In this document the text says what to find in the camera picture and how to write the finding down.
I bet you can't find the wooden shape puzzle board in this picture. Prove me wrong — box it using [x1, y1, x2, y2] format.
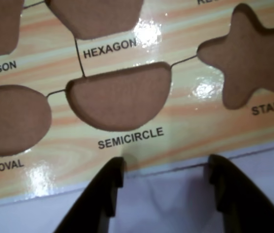
[0, 0, 274, 209]

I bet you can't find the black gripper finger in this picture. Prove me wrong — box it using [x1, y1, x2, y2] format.
[54, 157, 124, 233]
[208, 154, 274, 233]

